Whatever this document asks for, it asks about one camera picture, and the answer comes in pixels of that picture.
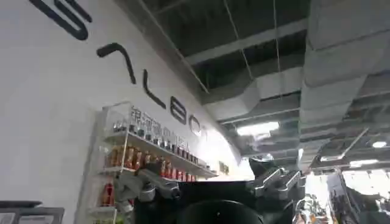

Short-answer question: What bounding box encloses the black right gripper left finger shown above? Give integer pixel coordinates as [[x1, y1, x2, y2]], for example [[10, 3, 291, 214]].
[[114, 161, 182, 214]]

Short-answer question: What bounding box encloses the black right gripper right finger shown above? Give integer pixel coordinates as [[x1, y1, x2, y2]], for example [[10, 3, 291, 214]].
[[246, 154, 307, 202]]

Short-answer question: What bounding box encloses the clear shelf rack with bottles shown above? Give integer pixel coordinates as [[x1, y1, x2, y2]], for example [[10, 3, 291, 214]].
[[87, 101, 219, 224]]

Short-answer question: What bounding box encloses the rectangular ceiling light panel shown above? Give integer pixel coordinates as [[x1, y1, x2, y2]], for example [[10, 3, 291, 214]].
[[236, 121, 280, 137]]

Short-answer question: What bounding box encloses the dark background goods rack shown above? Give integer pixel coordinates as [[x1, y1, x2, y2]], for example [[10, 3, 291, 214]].
[[327, 175, 390, 224]]

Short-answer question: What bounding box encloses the long ceiling light strip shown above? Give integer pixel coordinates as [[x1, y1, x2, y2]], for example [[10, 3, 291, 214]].
[[349, 158, 380, 168]]

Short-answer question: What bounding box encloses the small white air duct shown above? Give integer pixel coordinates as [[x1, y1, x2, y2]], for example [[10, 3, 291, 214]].
[[203, 66, 304, 123]]

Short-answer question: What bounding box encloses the large white air duct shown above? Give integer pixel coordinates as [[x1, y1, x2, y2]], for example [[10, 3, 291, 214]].
[[299, 0, 390, 172]]

